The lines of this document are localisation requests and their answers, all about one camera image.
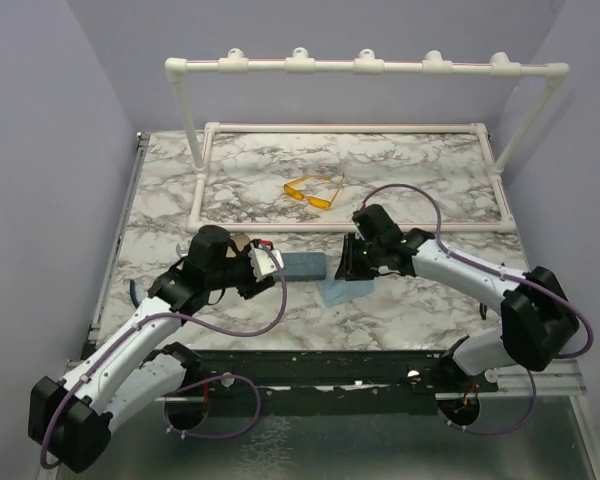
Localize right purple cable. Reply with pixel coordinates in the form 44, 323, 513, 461
359, 183, 596, 436

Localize black glasses case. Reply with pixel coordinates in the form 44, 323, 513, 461
227, 234, 251, 258

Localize silver wrench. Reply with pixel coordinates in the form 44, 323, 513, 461
176, 243, 189, 257

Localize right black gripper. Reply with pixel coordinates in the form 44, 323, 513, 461
336, 232, 385, 280

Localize aluminium extrusion rail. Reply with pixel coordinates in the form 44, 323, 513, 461
496, 360, 587, 397

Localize blue-grey glasses case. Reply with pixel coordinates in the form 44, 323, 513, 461
282, 252, 327, 282

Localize black tool right edge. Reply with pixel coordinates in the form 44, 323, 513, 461
479, 303, 488, 320

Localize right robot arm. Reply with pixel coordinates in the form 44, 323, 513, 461
335, 204, 579, 391

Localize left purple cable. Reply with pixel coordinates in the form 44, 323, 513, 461
39, 239, 289, 471

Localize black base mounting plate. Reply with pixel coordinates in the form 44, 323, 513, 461
162, 343, 498, 428

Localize blue-handled pliers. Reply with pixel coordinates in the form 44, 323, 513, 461
129, 279, 142, 308

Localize white PVC pipe rack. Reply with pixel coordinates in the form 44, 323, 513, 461
164, 47, 570, 234

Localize orange plastic sunglasses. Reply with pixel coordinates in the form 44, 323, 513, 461
283, 174, 346, 211

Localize purple cable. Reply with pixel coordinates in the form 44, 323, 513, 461
39, 239, 289, 471
359, 183, 596, 436

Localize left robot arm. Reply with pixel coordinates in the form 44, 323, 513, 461
28, 225, 286, 473

